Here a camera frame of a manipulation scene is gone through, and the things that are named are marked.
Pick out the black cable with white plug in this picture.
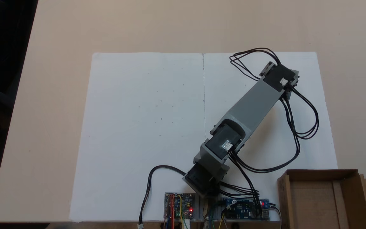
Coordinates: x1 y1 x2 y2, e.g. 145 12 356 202
138 165 186 229

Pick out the blue circuit board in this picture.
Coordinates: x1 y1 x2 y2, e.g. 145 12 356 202
223 198 271 220

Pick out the black elbow motor cable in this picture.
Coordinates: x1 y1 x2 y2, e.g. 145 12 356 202
231 87 319 174

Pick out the green circuit board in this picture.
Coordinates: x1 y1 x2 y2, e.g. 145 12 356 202
164 192 195 220

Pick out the coloured jumper wire bundle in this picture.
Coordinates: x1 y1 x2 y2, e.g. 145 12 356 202
166 194 191 229

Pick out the black shoulder motor cable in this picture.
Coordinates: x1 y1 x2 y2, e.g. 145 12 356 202
220 156 261 217

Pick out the brown cardboard box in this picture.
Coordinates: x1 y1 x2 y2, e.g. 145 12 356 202
277 169 366 229

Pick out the black gripper motor cable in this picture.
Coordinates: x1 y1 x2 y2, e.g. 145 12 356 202
229 48 282 81

